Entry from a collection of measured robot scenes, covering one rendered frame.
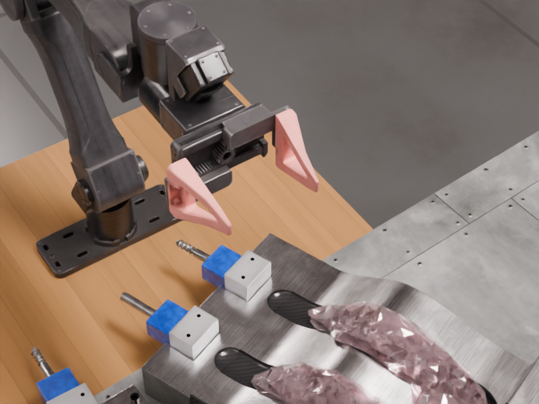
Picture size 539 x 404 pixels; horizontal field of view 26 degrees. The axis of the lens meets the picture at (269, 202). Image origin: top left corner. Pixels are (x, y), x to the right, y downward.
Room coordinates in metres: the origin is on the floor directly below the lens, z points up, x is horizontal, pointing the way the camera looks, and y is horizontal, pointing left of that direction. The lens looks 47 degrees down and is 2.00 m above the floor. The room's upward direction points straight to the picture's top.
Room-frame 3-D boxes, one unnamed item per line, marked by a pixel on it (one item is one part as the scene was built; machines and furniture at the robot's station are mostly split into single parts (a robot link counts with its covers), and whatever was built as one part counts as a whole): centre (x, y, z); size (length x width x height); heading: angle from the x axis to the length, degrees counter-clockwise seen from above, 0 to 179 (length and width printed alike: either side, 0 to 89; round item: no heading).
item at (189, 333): (0.86, 0.13, 0.86); 0.13 x 0.05 x 0.05; 54
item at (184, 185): (0.75, 0.05, 1.20); 0.09 x 0.07 x 0.07; 34
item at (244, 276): (0.95, 0.07, 0.86); 0.13 x 0.05 x 0.05; 54
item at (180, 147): (0.82, 0.06, 1.20); 0.10 x 0.07 x 0.07; 124
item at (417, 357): (0.75, -0.12, 0.90); 0.26 x 0.18 x 0.08; 54
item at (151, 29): (0.91, 0.11, 1.24); 0.12 x 0.09 x 0.12; 34
